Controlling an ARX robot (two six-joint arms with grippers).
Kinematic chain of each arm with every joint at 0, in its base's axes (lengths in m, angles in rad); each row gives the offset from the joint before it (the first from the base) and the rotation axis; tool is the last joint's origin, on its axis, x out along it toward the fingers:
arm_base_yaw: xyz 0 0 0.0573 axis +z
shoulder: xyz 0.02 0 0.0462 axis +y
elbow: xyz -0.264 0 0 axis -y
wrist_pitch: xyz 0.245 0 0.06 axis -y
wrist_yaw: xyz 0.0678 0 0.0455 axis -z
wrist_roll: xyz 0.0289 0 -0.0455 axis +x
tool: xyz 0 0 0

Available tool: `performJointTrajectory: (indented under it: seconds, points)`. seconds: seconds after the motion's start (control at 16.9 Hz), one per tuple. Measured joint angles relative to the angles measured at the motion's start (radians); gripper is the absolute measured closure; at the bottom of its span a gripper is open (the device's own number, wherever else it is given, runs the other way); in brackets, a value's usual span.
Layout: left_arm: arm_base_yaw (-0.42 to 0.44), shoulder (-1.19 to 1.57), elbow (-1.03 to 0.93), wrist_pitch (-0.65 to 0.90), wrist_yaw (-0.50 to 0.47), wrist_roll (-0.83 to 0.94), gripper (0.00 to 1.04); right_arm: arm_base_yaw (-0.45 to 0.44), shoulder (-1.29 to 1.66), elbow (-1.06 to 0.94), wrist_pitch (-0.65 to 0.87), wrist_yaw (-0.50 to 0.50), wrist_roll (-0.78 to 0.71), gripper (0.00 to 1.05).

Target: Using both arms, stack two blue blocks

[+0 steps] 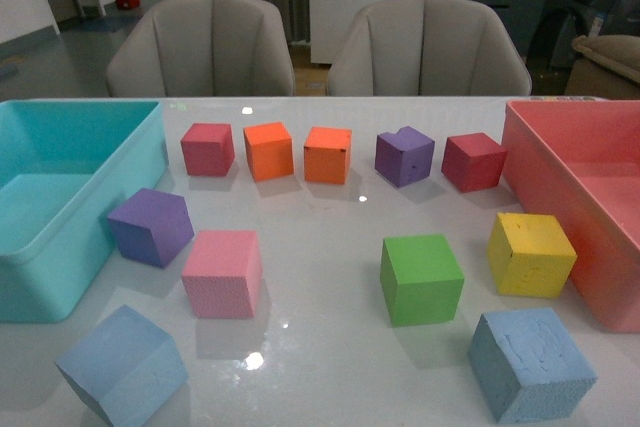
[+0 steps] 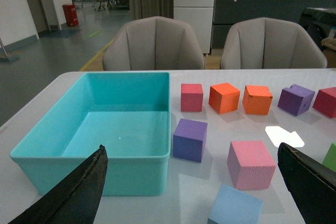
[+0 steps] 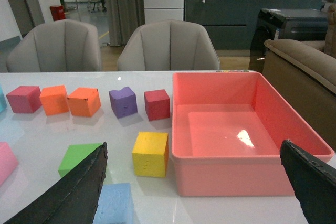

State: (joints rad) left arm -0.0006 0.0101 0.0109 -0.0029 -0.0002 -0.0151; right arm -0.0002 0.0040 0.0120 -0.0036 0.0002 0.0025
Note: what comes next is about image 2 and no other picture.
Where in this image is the white drawer cabinet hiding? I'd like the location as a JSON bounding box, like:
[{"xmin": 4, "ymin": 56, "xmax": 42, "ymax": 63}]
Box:
[{"xmin": 173, "ymin": 0, "xmax": 214, "ymax": 54}]

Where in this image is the beige chair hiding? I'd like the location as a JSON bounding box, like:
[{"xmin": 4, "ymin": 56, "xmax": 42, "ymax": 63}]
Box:
[
  {"xmin": 220, "ymin": 17, "xmax": 327, "ymax": 70},
  {"xmin": 102, "ymin": 16, "xmax": 205, "ymax": 71}
]

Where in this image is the right beige chair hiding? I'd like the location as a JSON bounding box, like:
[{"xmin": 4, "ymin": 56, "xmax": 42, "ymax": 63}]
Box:
[{"xmin": 220, "ymin": 17, "xmax": 327, "ymax": 70}]

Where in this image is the teal plastic bin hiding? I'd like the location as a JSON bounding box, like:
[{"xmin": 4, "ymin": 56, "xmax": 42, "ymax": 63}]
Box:
[{"xmin": 10, "ymin": 72, "xmax": 171, "ymax": 196}]

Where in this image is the left beige chair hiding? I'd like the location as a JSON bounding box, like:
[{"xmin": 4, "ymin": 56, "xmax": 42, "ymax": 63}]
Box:
[{"xmin": 102, "ymin": 16, "xmax": 205, "ymax": 71}]

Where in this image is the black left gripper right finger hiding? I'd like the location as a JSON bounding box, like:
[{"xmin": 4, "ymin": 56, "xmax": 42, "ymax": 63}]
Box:
[{"xmin": 277, "ymin": 142, "xmax": 335, "ymax": 223}]

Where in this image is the pink foam cube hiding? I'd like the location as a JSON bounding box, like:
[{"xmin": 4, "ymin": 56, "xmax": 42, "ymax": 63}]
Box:
[{"xmin": 227, "ymin": 141, "xmax": 276, "ymax": 190}]

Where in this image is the light blue foam cube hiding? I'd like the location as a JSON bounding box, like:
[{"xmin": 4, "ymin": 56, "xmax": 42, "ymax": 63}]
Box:
[{"xmin": 207, "ymin": 184, "xmax": 263, "ymax": 224}]

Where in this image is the notched orange foam cube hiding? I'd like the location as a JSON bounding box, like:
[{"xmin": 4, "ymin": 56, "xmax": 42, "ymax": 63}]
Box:
[{"xmin": 243, "ymin": 85, "xmax": 273, "ymax": 115}]

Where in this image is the crimson foam cube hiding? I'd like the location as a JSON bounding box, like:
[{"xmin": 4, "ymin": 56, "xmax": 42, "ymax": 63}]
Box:
[{"xmin": 181, "ymin": 83, "xmax": 204, "ymax": 112}]

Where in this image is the notched purple foam cube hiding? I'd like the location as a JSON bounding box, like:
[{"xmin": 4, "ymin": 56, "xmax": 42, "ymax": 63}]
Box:
[{"xmin": 278, "ymin": 84, "xmax": 315, "ymax": 116}]

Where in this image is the dark grey counter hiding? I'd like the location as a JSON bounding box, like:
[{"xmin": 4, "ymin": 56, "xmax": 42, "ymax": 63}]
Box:
[{"xmin": 211, "ymin": 0, "xmax": 335, "ymax": 49}]

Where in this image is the green foam cube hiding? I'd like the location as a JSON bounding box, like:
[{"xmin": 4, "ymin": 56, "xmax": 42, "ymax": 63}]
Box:
[{"xmin": 322, "ymin": 142, "xmax": 336, "ymax": 172}]

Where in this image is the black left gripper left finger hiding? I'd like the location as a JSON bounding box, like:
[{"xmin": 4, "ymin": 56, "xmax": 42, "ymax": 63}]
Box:
[{"xmin": 10, "ymin": 145, "xmax": 108, "ymax": 223}]

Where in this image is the dark red foam cube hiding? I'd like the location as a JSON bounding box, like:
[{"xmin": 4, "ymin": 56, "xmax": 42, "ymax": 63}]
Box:
[{"xmin": 313, "ymin": 87, "xmax": 336, "ymax": 119}]

